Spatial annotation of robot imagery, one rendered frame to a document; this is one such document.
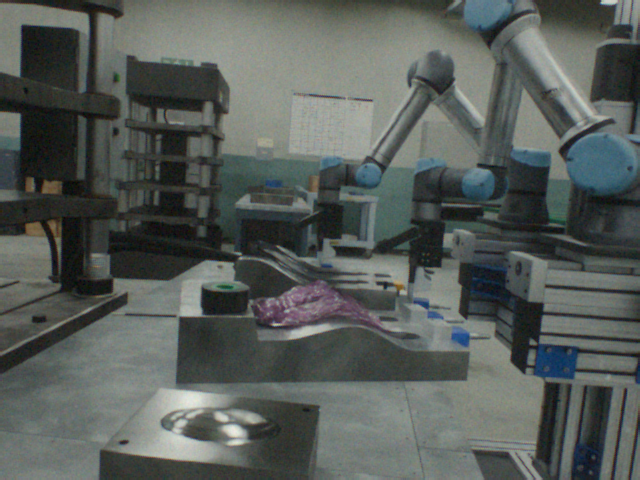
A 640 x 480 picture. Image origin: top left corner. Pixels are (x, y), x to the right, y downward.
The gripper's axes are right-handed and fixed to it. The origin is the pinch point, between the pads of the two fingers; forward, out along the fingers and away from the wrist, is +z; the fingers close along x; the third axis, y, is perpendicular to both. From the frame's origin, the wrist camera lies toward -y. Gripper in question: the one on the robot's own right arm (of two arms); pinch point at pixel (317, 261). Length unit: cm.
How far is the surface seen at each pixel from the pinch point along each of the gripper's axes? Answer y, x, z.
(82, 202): -61, -45, -19
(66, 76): -72, -27, -50
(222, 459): -17, -130, -2
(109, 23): -58, -39, -62
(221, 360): -21, -95, 1
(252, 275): -19, -54, -5
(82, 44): -69, -26, -59
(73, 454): -35, -118, 4
